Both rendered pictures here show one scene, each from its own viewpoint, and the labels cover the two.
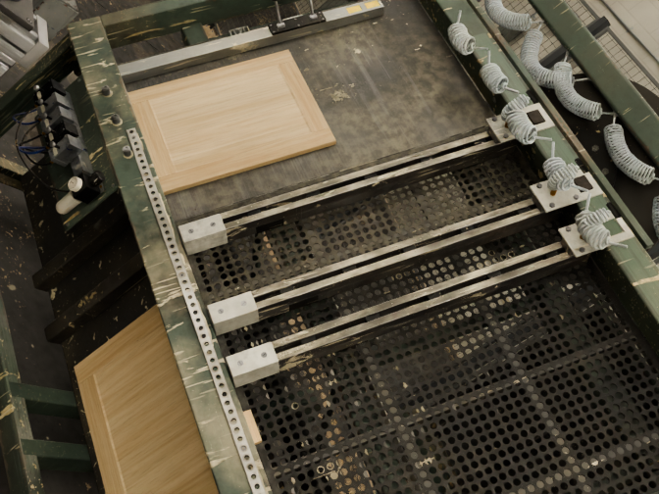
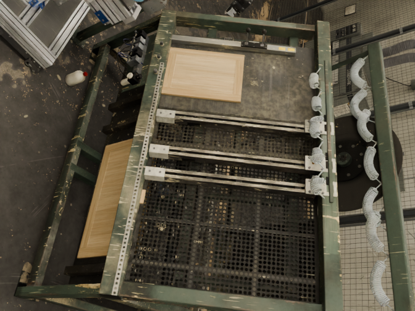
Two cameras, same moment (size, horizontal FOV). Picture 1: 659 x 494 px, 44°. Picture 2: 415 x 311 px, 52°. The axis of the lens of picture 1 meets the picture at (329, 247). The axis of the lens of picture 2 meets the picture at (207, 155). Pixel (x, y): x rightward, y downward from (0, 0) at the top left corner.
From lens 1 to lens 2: 0.72 m
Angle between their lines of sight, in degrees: 14
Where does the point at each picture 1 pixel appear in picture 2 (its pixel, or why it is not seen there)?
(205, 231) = (165, 115)
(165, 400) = not seen: hidden behind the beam
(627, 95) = (385, 137)
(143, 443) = (112, 186)
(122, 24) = (183, 17)
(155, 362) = not seen: hidden behind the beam
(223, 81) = (210, 58)
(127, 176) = (150, 81)
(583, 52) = (378, 109)
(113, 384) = (114, 158)
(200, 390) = (130, 173)
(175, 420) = not seen: hidden behind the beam
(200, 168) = (180, 89)
